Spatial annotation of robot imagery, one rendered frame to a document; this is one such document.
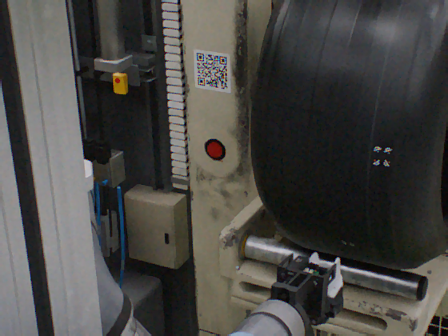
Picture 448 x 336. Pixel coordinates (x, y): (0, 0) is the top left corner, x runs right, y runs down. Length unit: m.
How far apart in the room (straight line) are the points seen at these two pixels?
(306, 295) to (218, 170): 0.52
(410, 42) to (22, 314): 0.97
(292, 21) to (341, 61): 0.11
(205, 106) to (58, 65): 1.27
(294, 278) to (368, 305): 0.38
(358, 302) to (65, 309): 1.18
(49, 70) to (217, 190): 1.34
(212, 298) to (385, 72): 0.75
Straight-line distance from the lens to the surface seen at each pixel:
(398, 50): 1.28
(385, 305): 1.56
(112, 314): 0.85
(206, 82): 1.60
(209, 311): 1.86
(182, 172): 1.73
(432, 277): 1.76
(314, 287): 1.22
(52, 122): 0.37
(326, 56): 1.30
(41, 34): 0.35
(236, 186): 1.66
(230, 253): 1.60
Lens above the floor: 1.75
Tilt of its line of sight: 26 degrees down
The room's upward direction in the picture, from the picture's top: 2 degrees counter-clockwise
